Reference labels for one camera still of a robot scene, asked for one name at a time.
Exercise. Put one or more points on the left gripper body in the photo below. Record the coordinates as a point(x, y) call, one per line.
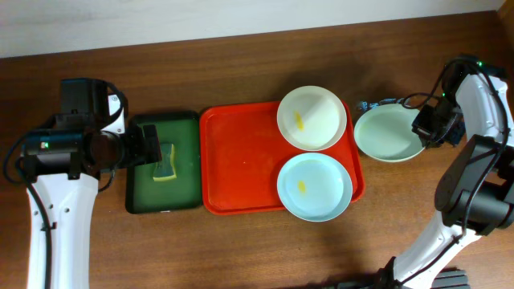
point(148, 144)

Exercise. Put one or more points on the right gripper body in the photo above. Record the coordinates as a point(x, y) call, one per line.
point(424, 125)

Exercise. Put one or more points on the yellow green sponge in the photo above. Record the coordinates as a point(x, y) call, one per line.
point(165, 168)

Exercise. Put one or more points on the pale green plate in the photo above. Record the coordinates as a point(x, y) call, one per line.
point(385, 133)

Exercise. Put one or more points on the light blue plate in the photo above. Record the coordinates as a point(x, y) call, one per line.
point(314, 187)

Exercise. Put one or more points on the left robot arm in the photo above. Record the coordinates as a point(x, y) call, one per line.
point(61, 163)

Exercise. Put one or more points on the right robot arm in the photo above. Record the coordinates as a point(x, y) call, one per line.
point(475, 195)

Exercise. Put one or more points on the dark green tray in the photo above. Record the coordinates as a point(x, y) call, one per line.
point(143, 193)

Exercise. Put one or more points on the red plastic tray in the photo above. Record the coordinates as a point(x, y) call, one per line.
point(242, 152)

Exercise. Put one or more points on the cream white plate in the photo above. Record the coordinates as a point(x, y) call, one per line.
point(311, 118)

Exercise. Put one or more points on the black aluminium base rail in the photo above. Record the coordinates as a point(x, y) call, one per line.
point(448, 279)

